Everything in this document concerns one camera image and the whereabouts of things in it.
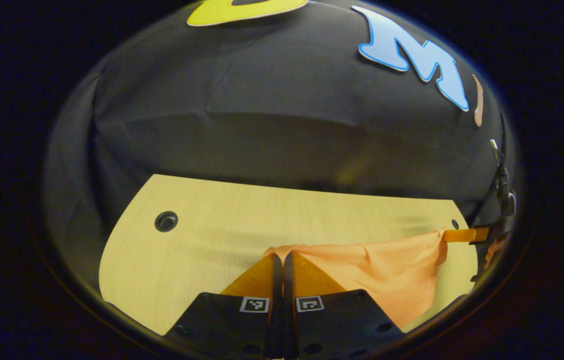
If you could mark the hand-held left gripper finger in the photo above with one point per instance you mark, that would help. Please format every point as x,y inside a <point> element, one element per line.
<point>289,300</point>
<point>277,300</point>

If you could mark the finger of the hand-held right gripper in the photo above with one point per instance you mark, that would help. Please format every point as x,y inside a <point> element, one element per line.
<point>466,235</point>
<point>494,252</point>

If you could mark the orange T-shirt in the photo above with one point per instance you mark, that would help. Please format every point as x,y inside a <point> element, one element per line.
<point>391,270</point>

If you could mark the black backdrop cloth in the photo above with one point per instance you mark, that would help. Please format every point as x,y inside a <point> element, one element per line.
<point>262,115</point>

